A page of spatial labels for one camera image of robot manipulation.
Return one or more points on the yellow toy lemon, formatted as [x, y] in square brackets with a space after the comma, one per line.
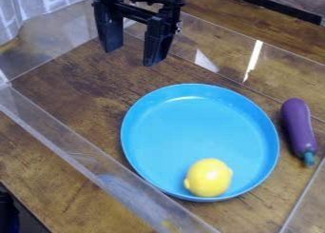
[209, 178]

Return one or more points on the white curtain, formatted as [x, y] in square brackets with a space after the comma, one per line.
[16, 11]

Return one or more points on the blue plastic plate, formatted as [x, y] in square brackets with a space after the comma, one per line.
[189, 122]

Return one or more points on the purple toy eggplant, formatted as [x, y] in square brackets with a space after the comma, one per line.
[297, 119]

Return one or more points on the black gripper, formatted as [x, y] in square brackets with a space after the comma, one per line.
[110, 12]

